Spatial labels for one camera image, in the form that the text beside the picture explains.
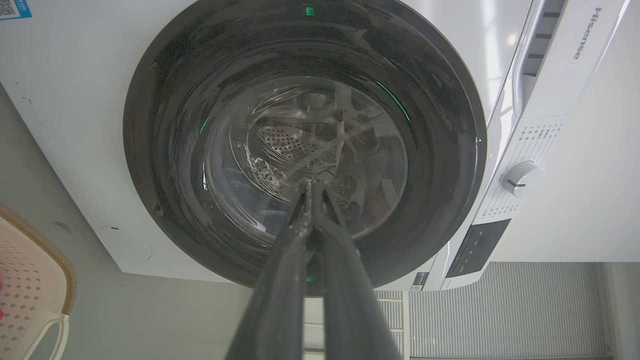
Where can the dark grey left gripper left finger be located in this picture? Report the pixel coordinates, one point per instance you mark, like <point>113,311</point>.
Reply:
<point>280,300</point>

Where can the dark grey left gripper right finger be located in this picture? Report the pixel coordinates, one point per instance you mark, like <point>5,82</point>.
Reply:
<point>350,300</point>

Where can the beige perforated laundry basket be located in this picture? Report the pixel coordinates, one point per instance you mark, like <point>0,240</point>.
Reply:
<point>27,290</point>

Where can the black washing machine display panel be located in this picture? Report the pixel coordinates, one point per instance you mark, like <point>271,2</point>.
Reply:
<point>477,247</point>

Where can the dark round washing machine door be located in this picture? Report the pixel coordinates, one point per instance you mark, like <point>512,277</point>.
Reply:
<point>305,145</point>

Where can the white washing machine control knob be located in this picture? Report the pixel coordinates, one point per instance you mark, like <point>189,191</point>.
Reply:
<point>522,179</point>

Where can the white Hisense washing machine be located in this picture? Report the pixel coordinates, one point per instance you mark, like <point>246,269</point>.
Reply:
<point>75,125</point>

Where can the white detergent drawer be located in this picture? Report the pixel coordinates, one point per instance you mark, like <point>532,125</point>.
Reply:
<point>570,55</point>

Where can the blue QR code sticker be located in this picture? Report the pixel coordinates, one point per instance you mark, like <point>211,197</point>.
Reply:
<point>14,8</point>

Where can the grey ribbed wall panel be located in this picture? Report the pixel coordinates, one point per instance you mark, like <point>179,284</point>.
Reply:
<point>505,310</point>

